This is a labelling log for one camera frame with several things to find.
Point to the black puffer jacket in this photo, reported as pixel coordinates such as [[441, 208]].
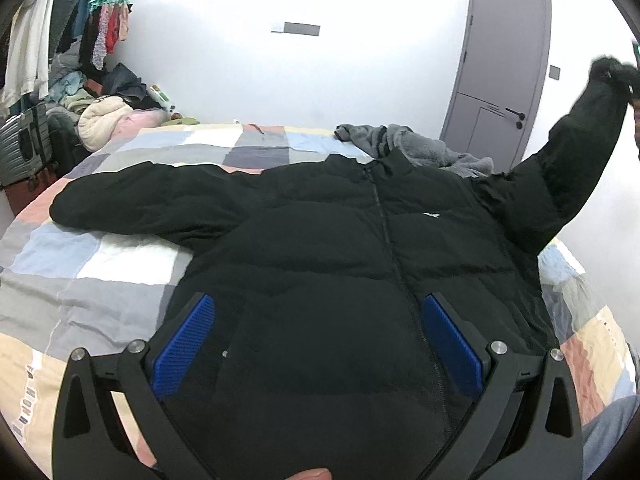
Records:
[[318, 270]]

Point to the green cushion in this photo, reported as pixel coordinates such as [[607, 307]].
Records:
[[182, 121]]

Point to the small grey wall switch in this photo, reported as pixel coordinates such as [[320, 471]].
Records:
[[554, 72]]

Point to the dark red box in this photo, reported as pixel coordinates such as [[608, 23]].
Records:
[[21, 193]]

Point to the grey hard suitcase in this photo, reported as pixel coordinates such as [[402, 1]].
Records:
[[25, 145]]

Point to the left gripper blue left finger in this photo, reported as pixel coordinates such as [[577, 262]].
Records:
[[175, 345]]

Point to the black clothes pile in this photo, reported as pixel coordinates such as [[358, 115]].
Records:
[[123, 82]]

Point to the grey door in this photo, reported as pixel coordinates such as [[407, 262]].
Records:
[[503, 62]]

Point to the cream fleece bundle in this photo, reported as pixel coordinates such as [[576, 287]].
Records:
[[98, 121]]

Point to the black door handle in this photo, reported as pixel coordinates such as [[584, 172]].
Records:
[[519, 117]]

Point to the blue denim jeans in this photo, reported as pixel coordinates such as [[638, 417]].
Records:
[[602, 433]]

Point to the patchwork bed quilt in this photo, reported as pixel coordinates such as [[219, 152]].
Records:
[[62, 289]]

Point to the grey wall switch panel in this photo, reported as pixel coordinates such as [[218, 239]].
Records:
[[300, 29]]

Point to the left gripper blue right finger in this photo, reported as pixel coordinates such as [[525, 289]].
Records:
[[457, 343]]

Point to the left hand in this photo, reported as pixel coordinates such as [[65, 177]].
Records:
[[312, 474]]

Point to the grey fleece robe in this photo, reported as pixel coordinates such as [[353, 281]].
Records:
[[420, 151]]

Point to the white hanging garment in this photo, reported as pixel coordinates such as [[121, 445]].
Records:
[[28, 59]]

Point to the pink cloth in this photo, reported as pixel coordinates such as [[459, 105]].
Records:
[[131, 124]]

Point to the right hand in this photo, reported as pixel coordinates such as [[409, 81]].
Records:
[[636, 108]]

